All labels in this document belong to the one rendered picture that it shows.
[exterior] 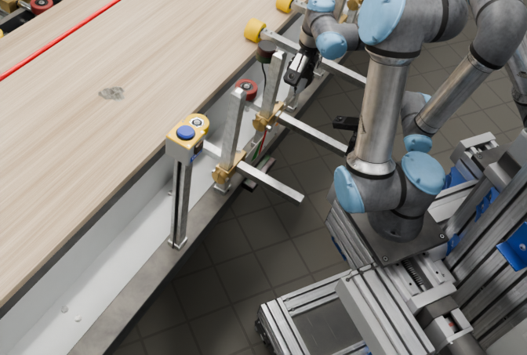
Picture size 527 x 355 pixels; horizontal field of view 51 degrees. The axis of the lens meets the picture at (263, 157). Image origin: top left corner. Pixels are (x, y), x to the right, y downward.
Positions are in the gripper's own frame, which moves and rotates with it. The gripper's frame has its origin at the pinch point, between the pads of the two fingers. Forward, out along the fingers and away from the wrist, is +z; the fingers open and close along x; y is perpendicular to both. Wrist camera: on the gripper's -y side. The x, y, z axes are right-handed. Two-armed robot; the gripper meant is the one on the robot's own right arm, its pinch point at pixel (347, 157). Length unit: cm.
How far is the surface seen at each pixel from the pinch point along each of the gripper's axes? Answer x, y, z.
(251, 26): 22, -55, -14
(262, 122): -8.3, -30.3, -4.1
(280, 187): -25.5, -12.6, 0.3
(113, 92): -32, -75, -8
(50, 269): -87, -51, 3
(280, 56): -5.3, -30.6, -31.7
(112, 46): -13, -91, -7
